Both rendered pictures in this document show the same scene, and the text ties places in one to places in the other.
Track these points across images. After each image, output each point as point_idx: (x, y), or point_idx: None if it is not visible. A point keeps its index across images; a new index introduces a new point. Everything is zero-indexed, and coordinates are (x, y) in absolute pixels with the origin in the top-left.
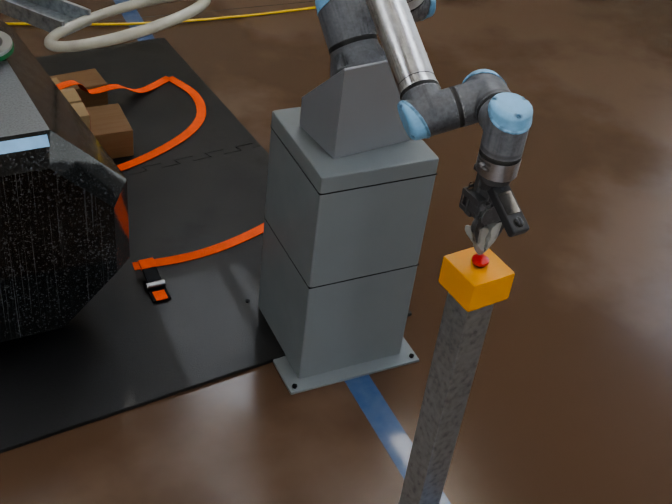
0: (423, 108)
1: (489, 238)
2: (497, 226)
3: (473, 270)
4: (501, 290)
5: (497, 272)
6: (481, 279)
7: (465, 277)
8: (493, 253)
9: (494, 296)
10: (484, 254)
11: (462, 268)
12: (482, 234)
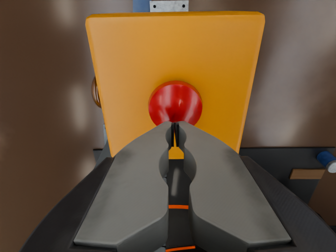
0: None
1: (161, 159)
2: (118, 218)
3: (211, 84)
4: (139, 12)
5: (145, 45)
6: (220, 35)
7: (255, 68)
8: (108, 122)
9: (160, 12)
10: (136, 127)
11: (234, 103)
12: (233, 191)
